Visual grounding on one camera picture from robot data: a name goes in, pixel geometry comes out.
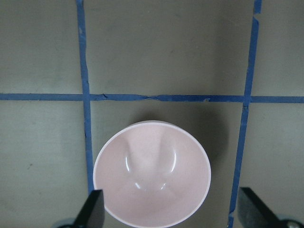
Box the pink bowl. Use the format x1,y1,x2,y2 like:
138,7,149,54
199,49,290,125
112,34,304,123
93,121,211,228

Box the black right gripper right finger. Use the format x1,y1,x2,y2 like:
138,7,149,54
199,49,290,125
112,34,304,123
238,187,288,228

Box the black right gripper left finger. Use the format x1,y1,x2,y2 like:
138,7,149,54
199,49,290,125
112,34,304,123
74,190,105,228

